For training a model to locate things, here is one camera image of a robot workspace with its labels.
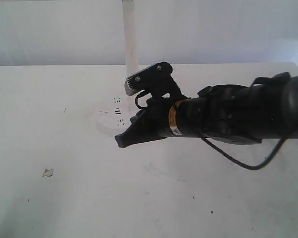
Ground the torn tape scrap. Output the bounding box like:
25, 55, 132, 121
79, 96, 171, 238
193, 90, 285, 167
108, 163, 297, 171
42, 168, 54, 178

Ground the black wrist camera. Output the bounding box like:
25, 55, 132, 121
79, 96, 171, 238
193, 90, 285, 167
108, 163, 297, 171
124, 62, 186, 102

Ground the white desk lamp with sockets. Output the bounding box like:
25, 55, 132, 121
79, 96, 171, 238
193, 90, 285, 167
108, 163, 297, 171
96, 0, 139, 137

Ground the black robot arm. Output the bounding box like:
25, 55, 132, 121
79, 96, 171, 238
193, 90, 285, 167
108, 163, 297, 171
115, 73, 298, 148

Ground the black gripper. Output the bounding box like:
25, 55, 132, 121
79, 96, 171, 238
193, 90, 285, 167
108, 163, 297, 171
114, 99, 174, 148

